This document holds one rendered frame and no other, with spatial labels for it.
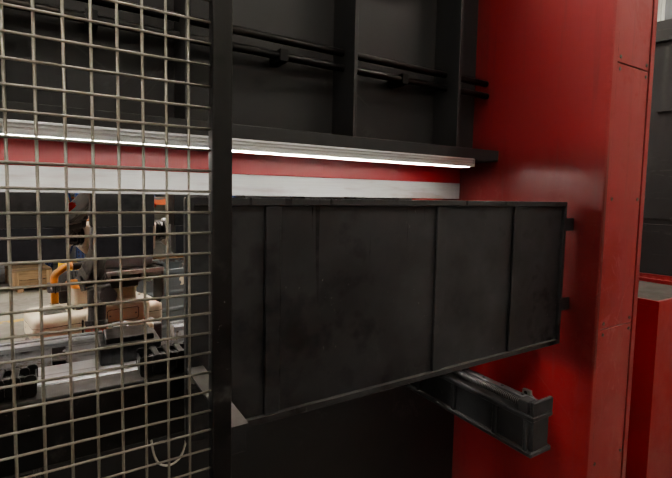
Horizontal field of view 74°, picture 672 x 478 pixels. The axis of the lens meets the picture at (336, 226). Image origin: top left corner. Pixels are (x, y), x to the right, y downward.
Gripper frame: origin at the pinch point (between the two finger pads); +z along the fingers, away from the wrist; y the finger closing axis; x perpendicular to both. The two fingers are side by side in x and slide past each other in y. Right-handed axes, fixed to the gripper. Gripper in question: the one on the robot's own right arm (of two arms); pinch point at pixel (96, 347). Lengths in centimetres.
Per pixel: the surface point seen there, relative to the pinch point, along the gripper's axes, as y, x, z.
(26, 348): 49, -11, -5
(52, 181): 59, -5, -44
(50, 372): 72, -2, -1
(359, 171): 48, 83, -54
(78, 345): 47.0, -0.1, -4.1
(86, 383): 84, 6, 0
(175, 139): 77, 21, -50
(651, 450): 66, 183, 49
